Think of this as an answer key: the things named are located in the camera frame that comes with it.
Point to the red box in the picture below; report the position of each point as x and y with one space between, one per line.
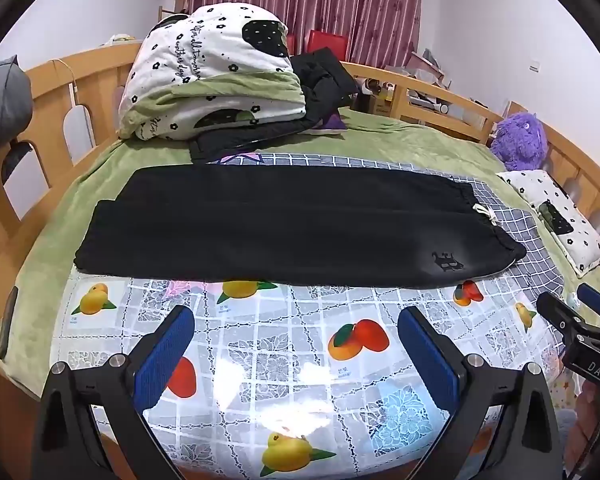
327 42

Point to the folded white flower quilt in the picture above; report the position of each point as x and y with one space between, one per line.
205 75

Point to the grey cloth on bedpost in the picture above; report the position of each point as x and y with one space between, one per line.
2 102

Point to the white flower print pillow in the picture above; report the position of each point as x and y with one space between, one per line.
560 215

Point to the dark red curtain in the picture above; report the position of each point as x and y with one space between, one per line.
305 0

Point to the wooden bed frame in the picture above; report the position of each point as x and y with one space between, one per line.
55 110

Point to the black pants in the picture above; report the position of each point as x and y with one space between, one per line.
290 230

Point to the black jacket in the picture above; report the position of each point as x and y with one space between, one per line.
320 85

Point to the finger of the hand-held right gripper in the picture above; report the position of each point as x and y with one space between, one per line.
599 300
555 310

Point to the purple plush toy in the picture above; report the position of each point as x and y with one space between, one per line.
521 142

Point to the cardboard box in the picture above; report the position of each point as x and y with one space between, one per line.
380 105

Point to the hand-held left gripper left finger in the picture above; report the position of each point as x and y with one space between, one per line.
162 360

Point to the fruit print plastic tablecloth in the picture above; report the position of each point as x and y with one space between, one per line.
290 360

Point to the fruit-print plastic tablecloth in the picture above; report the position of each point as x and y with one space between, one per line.
55 240

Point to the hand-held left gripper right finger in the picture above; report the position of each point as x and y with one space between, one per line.
430 360

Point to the purple cloth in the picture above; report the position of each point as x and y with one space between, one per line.
332 122

